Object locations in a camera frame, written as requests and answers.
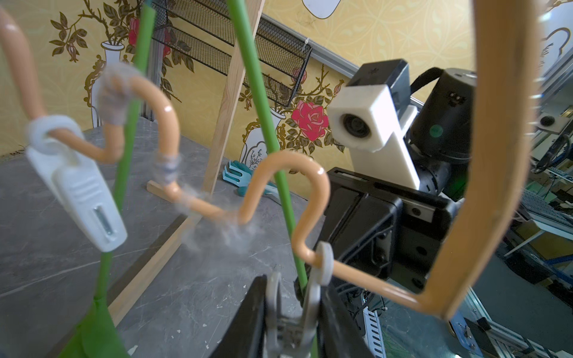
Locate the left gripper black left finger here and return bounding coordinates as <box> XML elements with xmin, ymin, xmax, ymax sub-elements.
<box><xmin>210</xmin><ymin>275</ymin><xmax>267</xmax><ymax>358</ymax></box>

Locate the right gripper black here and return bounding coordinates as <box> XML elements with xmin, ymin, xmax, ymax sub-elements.
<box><xmin>319</xmin><ymin>67</ymin><xmax>477</xmax><ymax>291</ymax></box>

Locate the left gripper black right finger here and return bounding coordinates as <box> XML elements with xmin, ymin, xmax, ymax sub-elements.
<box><xmin>319</xmin><ymin>286</ymin><xmax>374</xmax><ymax>358</ymax></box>

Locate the white artificial tulip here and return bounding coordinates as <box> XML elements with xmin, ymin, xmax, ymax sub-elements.
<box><xmin>58</xmin><ymin>1</ymin><xmax>156</xmax><ymax>357</ymax></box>

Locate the curved wooden clip hanger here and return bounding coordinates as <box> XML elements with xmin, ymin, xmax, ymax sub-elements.
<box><xmin>1</xmin><ymin>1</ymin><xmax>540</xmax><ymax>319</ymax></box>

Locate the yellow artificial tulip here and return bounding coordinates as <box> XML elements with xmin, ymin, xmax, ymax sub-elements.
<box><xmin>227</xmin><ymin>1</ymin><xmax>319</xmax><ymax>357</ymax></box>

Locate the teal garden fork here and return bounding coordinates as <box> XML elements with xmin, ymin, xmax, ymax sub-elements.
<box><xmin>222</xmin><ymin>161</ymin><xmax>280</xmax><ymax>203</ymax></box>

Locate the metal base rail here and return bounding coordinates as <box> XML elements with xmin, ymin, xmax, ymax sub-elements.
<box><xmin>363</xmin><ymin>307</ymin><xmax>386</xmax><ymax>358</ymax></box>

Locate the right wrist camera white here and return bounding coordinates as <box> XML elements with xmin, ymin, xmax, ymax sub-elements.
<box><xmin>327</xmin><ymin>59</ymin><xmax>420</xmax><ymax>190</ymax></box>

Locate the wooden clothes rack frame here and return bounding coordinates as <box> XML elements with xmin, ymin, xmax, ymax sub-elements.
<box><xmin>107</xmin><ymin>0</ymin><xmax>267</xmax><ymax>328</ymax></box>

